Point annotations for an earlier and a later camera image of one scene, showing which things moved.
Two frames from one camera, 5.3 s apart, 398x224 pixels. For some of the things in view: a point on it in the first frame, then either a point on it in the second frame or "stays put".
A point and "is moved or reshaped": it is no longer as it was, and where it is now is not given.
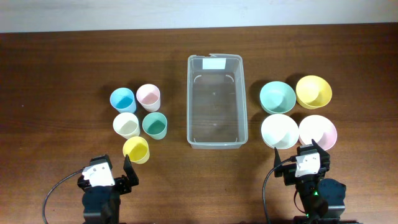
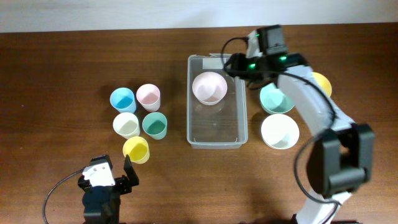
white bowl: [280, 130] stays put
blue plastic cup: [123, 100] stays put
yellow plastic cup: [137, 150] stays put
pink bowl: [319, 129] is moved or reshaped
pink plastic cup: [148, 96] stays put
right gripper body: [289, 172] to [249, 68]
